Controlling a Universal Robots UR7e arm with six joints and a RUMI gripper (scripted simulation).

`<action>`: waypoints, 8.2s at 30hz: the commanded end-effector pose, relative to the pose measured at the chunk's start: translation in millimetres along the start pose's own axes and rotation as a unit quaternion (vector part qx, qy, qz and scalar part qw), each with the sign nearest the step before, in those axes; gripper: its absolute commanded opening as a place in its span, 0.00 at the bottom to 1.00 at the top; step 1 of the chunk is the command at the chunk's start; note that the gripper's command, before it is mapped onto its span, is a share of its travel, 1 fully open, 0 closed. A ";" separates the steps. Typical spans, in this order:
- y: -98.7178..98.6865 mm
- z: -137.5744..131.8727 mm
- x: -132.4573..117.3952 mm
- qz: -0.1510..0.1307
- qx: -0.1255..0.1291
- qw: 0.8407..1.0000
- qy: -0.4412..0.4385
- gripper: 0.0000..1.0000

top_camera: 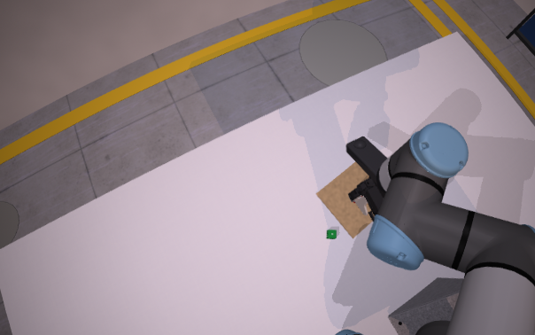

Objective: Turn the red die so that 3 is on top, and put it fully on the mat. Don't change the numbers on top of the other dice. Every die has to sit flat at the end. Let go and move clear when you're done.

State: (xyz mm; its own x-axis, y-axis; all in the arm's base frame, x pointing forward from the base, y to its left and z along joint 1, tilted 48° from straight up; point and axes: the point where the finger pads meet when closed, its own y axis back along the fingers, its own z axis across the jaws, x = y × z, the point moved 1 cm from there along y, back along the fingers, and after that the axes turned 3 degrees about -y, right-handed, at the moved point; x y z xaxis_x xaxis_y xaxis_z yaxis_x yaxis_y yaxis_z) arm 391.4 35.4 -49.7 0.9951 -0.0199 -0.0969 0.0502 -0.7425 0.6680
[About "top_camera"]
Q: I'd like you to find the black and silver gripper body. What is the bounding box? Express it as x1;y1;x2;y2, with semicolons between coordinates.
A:
357;168;386;221

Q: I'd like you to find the tan square mat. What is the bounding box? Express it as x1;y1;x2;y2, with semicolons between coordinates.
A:
316;161;373;238

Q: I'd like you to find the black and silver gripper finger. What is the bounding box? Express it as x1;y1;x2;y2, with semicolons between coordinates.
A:
348;186;368;215

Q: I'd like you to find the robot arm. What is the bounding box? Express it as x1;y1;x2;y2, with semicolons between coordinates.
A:
346;122;535;335

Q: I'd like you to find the green die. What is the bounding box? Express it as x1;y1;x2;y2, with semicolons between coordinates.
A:
326;230;337;239

